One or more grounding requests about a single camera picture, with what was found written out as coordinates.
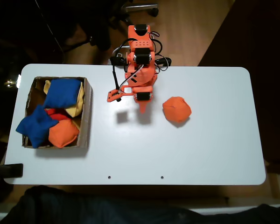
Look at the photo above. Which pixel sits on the office chair base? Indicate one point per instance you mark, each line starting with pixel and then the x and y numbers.
pixel 140 7

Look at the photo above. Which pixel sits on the person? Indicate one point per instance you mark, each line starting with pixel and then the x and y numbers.
pixel 84 207

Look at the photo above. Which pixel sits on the yellow bean bag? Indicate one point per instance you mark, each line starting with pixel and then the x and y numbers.
pixel 75 109

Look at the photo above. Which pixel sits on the orange bean bag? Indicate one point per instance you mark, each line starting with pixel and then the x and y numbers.
pixel 177 109
pixel 63 134

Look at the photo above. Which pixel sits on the brown cardboard box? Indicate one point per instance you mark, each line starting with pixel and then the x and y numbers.
pixel 86 116

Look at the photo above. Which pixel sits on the black table edge clamp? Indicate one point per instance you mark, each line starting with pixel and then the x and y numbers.
pixel 12 170

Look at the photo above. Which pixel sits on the black base clamp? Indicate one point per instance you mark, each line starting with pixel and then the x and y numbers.
pixel 117 61
pixel 165 61

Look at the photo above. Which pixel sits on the blue bean bag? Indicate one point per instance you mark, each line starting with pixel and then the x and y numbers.
pixel 61 93
pixel 36 127

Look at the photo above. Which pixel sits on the red bean bag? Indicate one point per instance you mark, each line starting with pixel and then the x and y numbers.
pixel 59 116

